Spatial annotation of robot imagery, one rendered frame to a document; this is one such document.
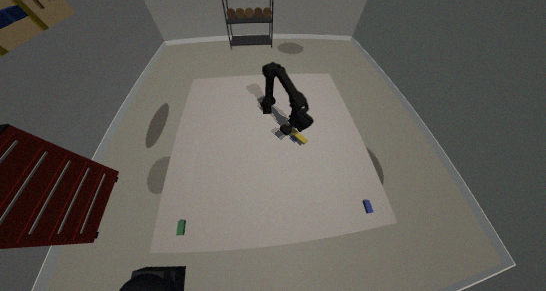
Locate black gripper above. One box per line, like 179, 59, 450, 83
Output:
280, 114, 298, 136

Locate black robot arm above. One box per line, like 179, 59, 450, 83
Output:
260, 62, 314, 132

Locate small blue block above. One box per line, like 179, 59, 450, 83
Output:
362, 200, 374, 213

